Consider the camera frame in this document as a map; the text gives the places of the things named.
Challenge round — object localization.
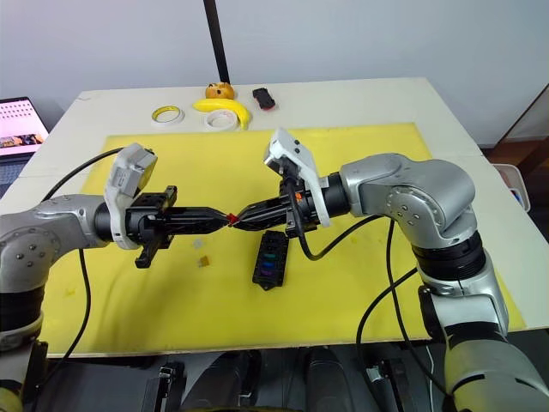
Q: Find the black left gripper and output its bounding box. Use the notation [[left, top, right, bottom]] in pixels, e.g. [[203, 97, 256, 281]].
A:
[[126, 185, 232, 270]]

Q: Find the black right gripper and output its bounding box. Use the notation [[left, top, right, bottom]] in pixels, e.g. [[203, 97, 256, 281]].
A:
[[233, 169, 321, 239]]

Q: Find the black fuse box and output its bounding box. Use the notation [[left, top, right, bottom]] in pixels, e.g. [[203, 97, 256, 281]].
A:
[[251, 230, 289, 292]]

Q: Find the yellow foam mat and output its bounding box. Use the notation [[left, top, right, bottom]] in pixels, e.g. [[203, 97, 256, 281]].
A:
[[42, 122, 527, 358]]

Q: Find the white tape roll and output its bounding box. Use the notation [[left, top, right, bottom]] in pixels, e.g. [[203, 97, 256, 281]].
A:
[[203, 109, 238, 132]]

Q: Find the yellow tape roll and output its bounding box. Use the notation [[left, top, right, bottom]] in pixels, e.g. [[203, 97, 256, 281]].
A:
[[150, 104, 185, 126]]

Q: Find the black and red toy car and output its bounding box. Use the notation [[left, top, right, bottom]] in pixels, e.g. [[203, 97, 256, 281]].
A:
[[251, 88, 278, 112]]

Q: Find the yellow banana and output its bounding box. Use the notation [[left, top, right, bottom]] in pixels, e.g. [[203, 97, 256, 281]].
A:
[[191, 98, 252, 130]]

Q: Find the dark rounded shape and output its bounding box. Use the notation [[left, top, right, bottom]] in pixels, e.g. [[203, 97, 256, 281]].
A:
[[306, 347, 357, 412]]

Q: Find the black vertical pole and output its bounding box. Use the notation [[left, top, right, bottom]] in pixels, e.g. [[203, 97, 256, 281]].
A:
[[202, 0, 231, 82]]

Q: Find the laptop with pink screen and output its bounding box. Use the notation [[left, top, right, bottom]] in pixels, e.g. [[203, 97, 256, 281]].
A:
[[0, 97, 51, 197]]

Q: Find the white plastic bin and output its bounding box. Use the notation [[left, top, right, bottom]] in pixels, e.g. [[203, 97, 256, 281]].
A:
[[492, 163, 534, 212]]

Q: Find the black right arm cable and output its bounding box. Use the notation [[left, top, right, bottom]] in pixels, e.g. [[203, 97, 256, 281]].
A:
[[287, 178, 455, 412]]

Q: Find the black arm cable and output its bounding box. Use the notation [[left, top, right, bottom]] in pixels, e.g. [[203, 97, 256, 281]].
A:
[[25, 147, 128, 412], [287, 178, 455, 412]]

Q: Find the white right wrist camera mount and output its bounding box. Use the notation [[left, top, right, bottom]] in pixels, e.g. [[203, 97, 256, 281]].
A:
[[262, 127, 332, 228]]

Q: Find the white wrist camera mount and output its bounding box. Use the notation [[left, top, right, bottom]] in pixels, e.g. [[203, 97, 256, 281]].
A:
[[105, 143, 159, 251], [262, 127, 332, 228]]

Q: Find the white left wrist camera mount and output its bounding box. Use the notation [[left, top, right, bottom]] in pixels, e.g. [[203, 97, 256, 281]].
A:
[[105, 143, 159, 251]]

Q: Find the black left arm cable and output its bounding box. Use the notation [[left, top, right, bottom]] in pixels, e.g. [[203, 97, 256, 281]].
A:
[[25, 147, 128, 412]]

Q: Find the black strap with metal buckle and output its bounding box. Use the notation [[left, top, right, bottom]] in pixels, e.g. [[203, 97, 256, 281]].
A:
[[145, 362, 185, 412], [366, 358, 408, 412]]

